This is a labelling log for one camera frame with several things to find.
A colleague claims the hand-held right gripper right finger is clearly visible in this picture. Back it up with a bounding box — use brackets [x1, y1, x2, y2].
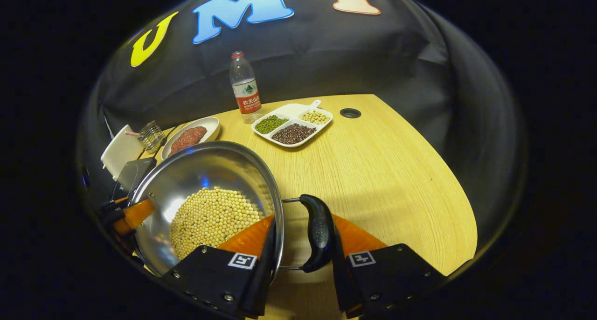
[332, 214, 446, 319]

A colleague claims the brown meat slice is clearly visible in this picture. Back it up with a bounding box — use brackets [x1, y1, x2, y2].
[184, 126, 208, 146]
[169, 136, 193, 156]

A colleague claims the white round plate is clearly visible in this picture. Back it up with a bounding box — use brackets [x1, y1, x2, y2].
[161, 117, 221, 161]

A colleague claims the steel pot with black handles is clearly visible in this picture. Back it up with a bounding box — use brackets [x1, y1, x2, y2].
[130, 141, 337, 283]

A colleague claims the black induction cooktop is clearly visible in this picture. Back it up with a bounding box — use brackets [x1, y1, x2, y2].
[112, 158, 157, 200]

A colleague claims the clear water bottle red label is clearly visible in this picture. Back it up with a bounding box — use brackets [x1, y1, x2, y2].
[229, 51, 263, 124]

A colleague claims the white divided dish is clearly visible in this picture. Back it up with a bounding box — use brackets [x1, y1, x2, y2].
[252, 100, 333, 149]

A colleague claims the pile of green mung beans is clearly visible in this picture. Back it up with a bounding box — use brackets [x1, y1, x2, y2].
[256, 115, 289, 135]

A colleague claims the pile of soybeans in pot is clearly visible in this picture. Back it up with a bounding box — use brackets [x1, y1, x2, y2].
[169, 186, 264, 260]

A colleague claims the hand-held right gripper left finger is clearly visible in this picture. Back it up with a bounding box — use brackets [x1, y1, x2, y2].
[161, 214, 277, 320]

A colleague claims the white toaster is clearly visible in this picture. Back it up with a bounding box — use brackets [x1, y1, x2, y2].
[101, 125, 143, 181]

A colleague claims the pile of dark red beans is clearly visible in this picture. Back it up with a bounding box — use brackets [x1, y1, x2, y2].
[272, 123, 317, 145]

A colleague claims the small pile of yellow beans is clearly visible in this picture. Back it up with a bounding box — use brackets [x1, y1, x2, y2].
[300, 110, 331, 125]

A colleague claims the wire utensil holder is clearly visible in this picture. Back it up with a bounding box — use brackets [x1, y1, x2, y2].
[138, 120, 165, 153]

